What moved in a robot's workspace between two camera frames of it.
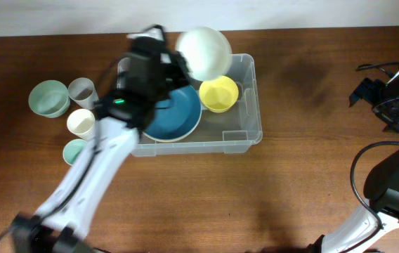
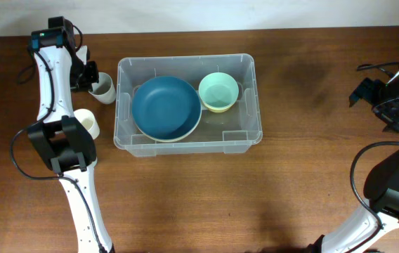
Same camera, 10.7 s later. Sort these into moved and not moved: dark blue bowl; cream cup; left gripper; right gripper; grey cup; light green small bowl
Moved: light green small bowl; grey cup; left gripper
Not moved: right gripper; cream cup; dark blue bowl
